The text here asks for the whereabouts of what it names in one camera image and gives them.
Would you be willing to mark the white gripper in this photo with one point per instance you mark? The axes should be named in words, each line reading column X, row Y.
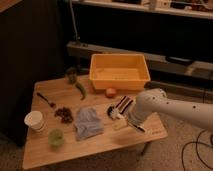
column 134, row 116

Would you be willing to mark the black white dish brush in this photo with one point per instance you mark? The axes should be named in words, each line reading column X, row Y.
column 114, row 114

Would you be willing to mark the grey blue cloth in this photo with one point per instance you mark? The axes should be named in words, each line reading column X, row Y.
column 87, row 124

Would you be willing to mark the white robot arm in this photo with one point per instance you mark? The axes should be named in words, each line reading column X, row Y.
column 155, row 100

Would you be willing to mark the orange fruit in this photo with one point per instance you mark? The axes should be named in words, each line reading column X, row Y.
column 110, row 92

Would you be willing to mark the green chili pepper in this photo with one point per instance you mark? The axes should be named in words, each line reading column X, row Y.
column 82, row 90

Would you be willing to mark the yellow plastic bin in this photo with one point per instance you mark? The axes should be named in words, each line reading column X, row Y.
column 120, row 71

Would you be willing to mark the green cup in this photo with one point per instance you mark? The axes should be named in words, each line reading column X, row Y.
column 55, row 138

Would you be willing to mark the dark glass jar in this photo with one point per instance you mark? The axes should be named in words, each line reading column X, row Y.
column 71, row 74

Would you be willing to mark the dark metal spoon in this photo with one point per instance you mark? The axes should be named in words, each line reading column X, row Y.
column 51, row 104

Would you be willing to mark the white paper cup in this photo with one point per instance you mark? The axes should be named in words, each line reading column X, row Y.
column 35, row 120

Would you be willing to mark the metal stand pole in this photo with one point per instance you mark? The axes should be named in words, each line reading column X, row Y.
column 77, row 38

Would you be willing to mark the metal shelf rail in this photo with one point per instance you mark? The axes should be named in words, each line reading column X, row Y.
column 155, row 63

